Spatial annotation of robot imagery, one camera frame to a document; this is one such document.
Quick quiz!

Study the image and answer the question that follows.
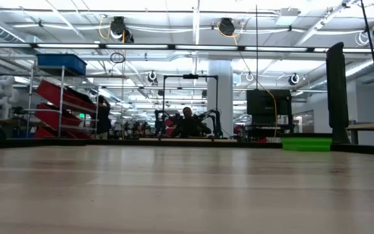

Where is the person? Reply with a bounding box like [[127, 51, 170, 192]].
[[170, 106, 212, 138], [95, 94, 112, 140]]

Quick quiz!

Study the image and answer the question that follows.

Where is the white building column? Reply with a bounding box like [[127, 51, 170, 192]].
[[206, 59, 234, 137]]

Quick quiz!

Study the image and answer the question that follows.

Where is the black cabinet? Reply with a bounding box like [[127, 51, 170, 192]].
[[245, 88, 294, 138]]

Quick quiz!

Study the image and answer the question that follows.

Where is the green plastic tray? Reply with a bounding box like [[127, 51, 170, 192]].
[[280, 136, 333, 153]]

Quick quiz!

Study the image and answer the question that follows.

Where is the metal shelf rack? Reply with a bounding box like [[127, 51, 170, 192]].
[[25, 64, 99, 140]]

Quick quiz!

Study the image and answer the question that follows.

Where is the red shelf bin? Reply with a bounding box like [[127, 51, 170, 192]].
[[32, 125, 94, 141], [35, 79, 98, 115], [33, 103, 83, 131]]

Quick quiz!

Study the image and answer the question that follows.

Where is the blue storage bin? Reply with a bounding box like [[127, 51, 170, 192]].
[[36, 53, 88, 77]]

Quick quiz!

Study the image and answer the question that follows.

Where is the wooden top workbench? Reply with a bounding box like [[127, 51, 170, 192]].
[[345, 120, 374, 146]]

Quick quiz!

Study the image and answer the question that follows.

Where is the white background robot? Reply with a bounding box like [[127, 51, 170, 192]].
[[0, 75, 21, 120]]

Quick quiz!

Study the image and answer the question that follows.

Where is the black background rig frame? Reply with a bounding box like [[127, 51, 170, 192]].
[[162, 73, 219, 140]]

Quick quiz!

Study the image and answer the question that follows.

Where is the yellow hanging cable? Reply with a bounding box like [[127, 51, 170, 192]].
[[217, 21, 279, 138]]

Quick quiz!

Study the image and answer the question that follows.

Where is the hanging black cable loop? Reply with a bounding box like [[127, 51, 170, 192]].
[[109, 51, 127, 64]]

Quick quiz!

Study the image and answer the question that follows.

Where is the thin black hanging cable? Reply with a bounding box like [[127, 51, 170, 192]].
[[255, 5, 259, 90]]

